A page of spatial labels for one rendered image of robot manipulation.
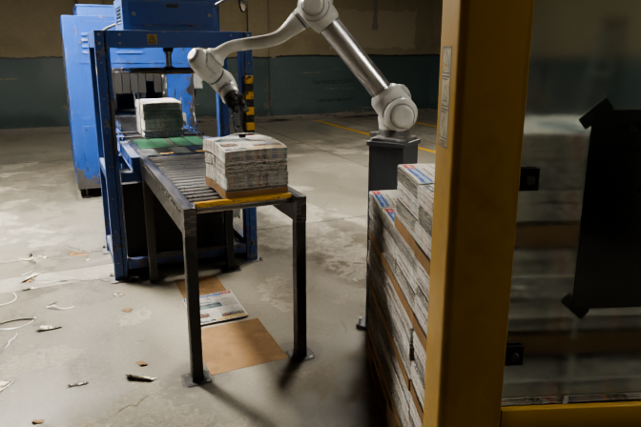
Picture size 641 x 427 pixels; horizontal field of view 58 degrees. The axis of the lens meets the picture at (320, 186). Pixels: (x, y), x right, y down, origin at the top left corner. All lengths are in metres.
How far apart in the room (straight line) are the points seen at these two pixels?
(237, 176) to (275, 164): 0.17
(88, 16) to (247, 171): 3.75
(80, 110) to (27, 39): 5.22
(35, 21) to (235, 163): 8.88
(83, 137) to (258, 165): 3.71
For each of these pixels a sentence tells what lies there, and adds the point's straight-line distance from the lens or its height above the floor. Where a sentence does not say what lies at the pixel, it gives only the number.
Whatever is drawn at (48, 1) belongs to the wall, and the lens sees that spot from 11.15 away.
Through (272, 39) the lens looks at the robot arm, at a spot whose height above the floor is 1.48.
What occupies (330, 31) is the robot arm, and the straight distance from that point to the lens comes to 2.61.
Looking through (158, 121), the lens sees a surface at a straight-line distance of 4.48.
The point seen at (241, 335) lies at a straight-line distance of 3.11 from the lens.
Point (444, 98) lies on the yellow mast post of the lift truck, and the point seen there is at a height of 1.38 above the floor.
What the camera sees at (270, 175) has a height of 0.90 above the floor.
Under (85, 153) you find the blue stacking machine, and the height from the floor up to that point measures 0.45.
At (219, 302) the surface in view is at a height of 0.01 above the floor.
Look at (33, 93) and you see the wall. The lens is 11.15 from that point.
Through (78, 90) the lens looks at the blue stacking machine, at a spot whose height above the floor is 1.06.
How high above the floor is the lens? 1.44
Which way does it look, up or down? 13 degrees down
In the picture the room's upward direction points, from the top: straight up
